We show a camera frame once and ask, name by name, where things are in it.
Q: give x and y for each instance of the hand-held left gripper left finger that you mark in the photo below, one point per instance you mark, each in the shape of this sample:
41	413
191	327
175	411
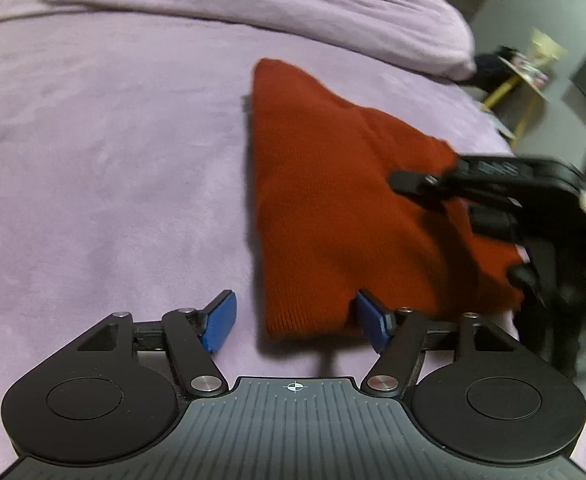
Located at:
220	321

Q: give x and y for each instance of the yellow-legged side table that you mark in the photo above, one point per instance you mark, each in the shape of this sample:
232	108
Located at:
528	75

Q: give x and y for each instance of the red knitted cardigan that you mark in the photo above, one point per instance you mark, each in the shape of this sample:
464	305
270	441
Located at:
333	200

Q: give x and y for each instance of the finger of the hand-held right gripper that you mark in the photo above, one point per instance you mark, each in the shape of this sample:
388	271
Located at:
493	222
418	182

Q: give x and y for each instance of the purple duvet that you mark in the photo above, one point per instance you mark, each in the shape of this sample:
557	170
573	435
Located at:
233	10

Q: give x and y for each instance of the person's right hand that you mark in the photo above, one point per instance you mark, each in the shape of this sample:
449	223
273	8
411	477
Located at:
548	290

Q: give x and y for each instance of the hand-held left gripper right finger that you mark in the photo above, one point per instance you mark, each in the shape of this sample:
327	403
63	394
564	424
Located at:
373	322

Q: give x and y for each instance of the purple fleece blanket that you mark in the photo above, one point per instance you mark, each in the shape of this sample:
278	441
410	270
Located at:
113	170

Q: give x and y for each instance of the dark cloth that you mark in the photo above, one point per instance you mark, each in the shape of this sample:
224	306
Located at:
493	67

